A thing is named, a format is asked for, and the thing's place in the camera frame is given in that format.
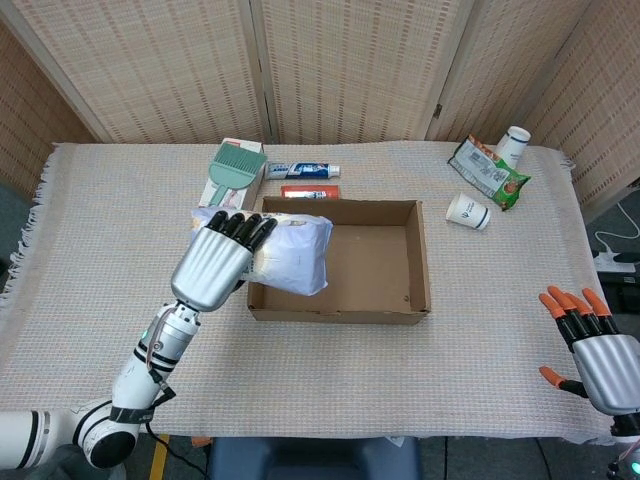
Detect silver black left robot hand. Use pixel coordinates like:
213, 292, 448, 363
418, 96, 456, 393
170, 209, 279, 312

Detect silver right hand orange fingertips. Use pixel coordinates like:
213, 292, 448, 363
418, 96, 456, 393
538, 285, 640, 417

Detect blue tissue paper pack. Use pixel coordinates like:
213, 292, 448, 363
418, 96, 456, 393
191, 207, 335, 297

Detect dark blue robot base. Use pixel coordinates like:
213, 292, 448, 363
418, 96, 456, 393
207, 435, 422, 480

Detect orange red flat box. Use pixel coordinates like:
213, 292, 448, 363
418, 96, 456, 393
280, 184, 341, 201

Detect open brown cardboard box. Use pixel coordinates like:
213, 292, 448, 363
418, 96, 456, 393
246, 196, 432, 326

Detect mint green dustpan brush set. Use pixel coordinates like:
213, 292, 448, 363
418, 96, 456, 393
205, 148, 268, 207

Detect white power strip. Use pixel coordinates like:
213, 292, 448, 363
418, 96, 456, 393
593, 249, 637, 274

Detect white carton with red print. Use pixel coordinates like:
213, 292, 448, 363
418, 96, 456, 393
198, 138, 268, 210

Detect blue and white toothpaste tube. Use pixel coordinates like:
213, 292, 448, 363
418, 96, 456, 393
266, 161, 343, 180

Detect beige woven tablecloth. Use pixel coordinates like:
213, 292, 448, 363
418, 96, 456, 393
0, 142, 621, 446

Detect woven folding screen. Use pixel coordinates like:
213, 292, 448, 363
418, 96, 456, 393
0, 0, 640, 221

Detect white paper cup blue band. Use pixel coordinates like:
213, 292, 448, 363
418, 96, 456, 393
494, 125, 532, 169
445, 192, 492, 232

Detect green and grey snack bag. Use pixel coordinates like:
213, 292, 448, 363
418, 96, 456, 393
447, 133, 532, 212

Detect white power cable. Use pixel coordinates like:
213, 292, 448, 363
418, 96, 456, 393
594, 199, 640, 256

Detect black floor cable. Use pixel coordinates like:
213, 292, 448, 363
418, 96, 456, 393
144, 423, 212, 480

